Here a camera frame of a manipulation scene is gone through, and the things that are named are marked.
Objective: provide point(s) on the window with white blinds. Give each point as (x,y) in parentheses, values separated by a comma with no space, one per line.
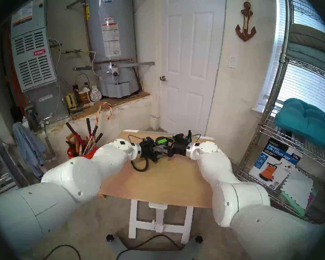
(303,86)

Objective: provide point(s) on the aluminium ladder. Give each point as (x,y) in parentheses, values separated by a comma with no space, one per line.
(5,187)

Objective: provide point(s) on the black base knob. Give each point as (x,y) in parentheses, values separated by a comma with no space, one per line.
(198,239)
(110,238)

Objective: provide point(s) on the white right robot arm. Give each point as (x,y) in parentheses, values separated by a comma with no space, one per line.
(233,197)

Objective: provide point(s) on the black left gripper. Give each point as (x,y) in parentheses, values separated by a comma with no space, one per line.
(148,151)

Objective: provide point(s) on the wooden anchor wall decoration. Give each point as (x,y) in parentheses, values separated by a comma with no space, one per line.
(245,32)

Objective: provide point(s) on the white wall light switch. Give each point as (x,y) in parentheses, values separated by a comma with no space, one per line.
(232,61)

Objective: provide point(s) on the white folding table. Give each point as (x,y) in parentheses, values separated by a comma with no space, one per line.
(133,218)

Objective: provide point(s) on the black lid with green tape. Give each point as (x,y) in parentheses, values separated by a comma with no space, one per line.
(165,143)

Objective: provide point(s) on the white panel door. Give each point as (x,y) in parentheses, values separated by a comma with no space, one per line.
(192,72)

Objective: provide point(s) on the olive gray folded cushion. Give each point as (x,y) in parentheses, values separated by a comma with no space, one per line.
(308,36)

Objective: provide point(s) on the utility pump carton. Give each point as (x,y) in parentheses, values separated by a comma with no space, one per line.
(276,159)

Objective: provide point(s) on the white labelled paint jar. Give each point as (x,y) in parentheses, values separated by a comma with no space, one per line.
(159,151)

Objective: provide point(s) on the black grip steel rod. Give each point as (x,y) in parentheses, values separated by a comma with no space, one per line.
(94,130)
(98,137)

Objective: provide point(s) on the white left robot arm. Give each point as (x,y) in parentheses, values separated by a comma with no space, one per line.
(57,191)

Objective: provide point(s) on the teal tufted cushion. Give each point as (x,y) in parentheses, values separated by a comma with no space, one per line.
(306,118)

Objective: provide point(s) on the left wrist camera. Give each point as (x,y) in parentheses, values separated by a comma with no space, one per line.
(147,140)

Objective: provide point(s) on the crumpled aluminium foil bundle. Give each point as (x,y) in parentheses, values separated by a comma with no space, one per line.
(96,94)

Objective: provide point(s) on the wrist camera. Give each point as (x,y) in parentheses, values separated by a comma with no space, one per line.
(181,138)
(147,140)

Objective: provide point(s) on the pale teal folded cushion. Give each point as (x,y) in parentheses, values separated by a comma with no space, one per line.
(306,55)

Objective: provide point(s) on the blue hanging towel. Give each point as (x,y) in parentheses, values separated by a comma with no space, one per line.
(27,145)

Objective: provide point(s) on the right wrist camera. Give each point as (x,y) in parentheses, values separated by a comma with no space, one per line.
(181,138)

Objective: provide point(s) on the striped candy cane decoration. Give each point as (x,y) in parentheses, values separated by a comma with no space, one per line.
(110,110)

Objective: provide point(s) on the green foam sheet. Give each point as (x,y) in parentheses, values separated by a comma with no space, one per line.
(289,201)

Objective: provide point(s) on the white zigzag edged sheet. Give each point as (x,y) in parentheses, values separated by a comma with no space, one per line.
(298,189)

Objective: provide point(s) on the orange plastic bucket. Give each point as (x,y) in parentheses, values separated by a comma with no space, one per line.
(90,154)

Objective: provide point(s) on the plywood platform board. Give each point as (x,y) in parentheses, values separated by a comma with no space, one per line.
(119,101)

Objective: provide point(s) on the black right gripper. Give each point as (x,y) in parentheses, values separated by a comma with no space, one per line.
(178,149)

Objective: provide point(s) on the gray water heater tank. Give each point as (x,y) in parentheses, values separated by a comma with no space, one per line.
(127,32)

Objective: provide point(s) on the gray Bryant furnace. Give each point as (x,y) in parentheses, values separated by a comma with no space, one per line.
(35,64)

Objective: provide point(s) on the pale yellow jug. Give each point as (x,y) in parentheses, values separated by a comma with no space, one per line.
(70,101)

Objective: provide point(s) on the gas pipe with yellow valve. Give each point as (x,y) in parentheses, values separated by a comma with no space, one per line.
(75,51)

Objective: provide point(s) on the gray robot base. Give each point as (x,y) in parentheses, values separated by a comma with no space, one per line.
(151,255)

